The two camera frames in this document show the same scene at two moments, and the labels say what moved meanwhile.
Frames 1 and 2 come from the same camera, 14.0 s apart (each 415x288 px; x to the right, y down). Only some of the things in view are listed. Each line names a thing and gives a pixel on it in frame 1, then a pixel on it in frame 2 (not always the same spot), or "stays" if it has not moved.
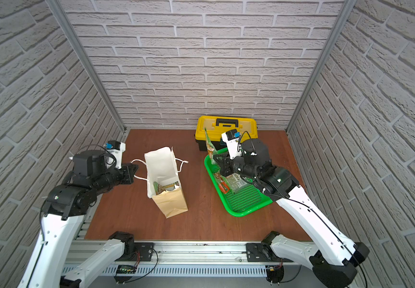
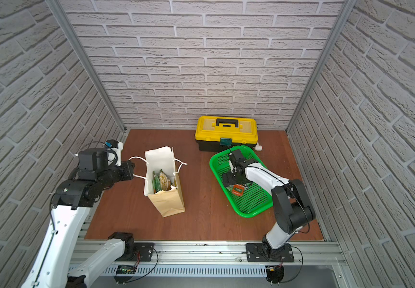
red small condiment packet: (223, 185) to (238, 189)
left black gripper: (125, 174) stays
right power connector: (274, 274) stays
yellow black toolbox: (216, 125) stays
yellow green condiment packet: (211, 149) to (164, 181)
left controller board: (124, 269) stays
